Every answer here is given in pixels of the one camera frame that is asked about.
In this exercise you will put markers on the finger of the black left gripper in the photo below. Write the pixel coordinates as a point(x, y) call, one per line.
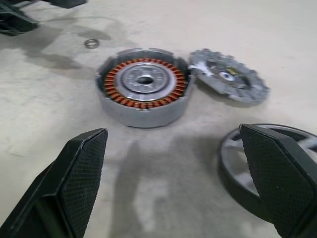
point(17, 22)
point(67, 3)

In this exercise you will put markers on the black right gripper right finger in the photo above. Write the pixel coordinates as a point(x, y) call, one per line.
point(280, 173)

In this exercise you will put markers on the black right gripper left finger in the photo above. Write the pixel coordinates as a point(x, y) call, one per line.
point(74, 178)

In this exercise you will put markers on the silver motor housing copper windings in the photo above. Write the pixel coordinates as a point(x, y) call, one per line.
point(148, 116)

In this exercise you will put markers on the silver round metal motor housing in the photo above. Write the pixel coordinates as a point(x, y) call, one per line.
point(215, 81)

